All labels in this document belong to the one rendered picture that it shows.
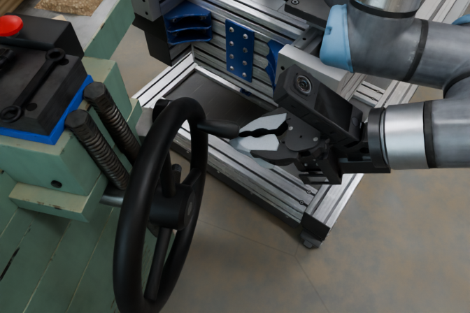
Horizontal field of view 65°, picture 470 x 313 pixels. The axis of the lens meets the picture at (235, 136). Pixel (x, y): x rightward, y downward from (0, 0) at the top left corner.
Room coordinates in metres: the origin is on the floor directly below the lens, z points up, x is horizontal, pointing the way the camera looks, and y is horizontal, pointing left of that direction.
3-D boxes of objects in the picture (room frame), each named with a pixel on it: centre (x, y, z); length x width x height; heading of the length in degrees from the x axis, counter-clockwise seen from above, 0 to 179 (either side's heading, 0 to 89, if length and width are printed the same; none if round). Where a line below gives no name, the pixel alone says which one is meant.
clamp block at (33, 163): (0.28, 0.22, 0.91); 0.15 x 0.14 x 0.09; 167
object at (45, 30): (0.28, 0.22, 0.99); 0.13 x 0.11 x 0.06; 167
